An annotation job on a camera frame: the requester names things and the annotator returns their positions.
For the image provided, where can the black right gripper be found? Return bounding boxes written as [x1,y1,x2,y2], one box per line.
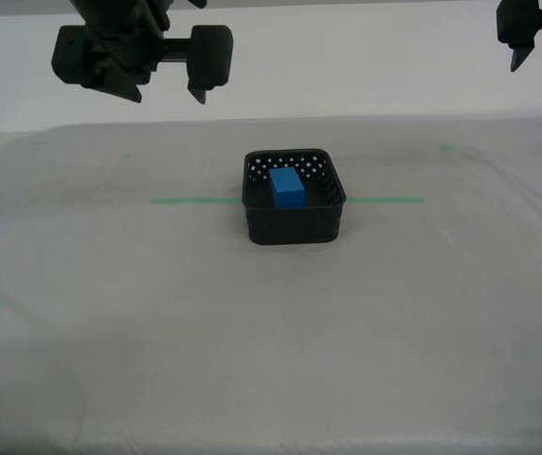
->
[496,0,542,74]

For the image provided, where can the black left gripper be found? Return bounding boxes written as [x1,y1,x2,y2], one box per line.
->
[50,0,235,106]

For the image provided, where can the blue rectangular block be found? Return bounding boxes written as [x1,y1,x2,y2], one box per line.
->
[268,166,306,209]

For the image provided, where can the black perforated plastic basket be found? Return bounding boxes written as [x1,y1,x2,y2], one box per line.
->
[242,147,349,246]

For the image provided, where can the long green tape strip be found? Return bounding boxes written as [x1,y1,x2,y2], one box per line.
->
[150,194,426,206]

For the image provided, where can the white table cloth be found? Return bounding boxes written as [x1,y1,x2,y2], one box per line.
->
[0,109,542,455]

